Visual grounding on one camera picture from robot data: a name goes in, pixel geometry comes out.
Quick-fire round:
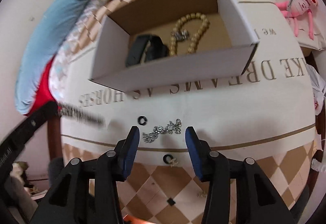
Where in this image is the black ring with silver charm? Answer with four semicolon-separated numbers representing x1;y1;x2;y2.
163;154;179;168

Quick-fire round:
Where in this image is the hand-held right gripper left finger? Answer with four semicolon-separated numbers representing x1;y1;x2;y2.
29;126;140;224

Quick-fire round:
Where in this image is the checked printed tablecloth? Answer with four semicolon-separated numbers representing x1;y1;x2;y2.
47;0;317;224

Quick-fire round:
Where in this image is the light blue cushion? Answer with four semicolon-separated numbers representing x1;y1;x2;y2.
14;0;128;115

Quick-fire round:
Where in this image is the white plastic bag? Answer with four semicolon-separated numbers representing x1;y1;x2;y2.
304;63;326;116

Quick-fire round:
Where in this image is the black leather bracelet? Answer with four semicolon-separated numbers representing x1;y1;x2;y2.
126;34;170;68

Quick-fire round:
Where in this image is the white patterned blanket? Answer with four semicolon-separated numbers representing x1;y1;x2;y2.
48;0;110;103

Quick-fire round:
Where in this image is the red cloth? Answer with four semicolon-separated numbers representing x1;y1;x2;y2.
25;57;58;115

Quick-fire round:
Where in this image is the gold bead necklace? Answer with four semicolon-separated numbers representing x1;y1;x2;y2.
169;12;210;56

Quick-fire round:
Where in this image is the pink plush toy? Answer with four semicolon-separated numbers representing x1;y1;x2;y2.
274;0;320;41

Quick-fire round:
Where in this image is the silver chain bracelet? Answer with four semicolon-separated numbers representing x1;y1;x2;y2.
141;119;183;143

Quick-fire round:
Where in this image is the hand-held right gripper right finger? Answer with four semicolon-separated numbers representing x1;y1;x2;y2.
185;126;297;224

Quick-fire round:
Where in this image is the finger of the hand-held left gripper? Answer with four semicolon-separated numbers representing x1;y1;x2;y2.
58;103;106;128

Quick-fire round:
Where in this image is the silver rhinestone jewelry piece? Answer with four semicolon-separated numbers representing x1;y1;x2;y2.
171;29;189;41

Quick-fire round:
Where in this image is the white cardboard box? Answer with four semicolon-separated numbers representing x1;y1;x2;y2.
89;0;261;92

